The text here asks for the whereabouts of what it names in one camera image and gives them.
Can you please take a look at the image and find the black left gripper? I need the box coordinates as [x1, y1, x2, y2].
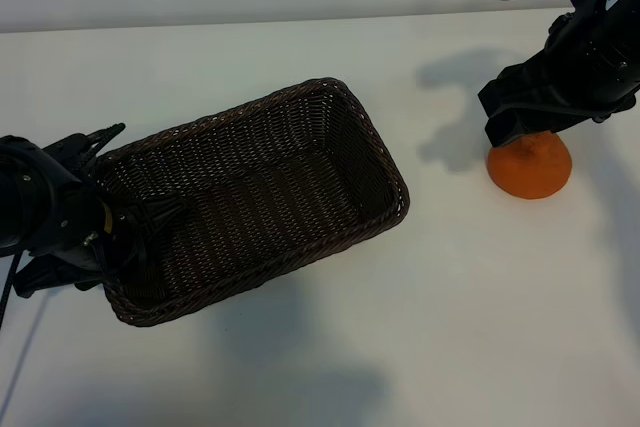
[0, 121, 187, 273]

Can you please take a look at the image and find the orange fruit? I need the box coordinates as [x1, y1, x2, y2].
[488, 130, 574, 200]

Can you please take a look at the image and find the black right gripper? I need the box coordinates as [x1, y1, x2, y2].
[477, 4, 640, 147]

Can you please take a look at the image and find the dark brown wicker basket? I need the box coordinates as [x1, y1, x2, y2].
[94, 76, 410, 328]

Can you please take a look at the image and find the black braided cable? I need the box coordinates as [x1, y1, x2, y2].
[0, 251, 24, 331]

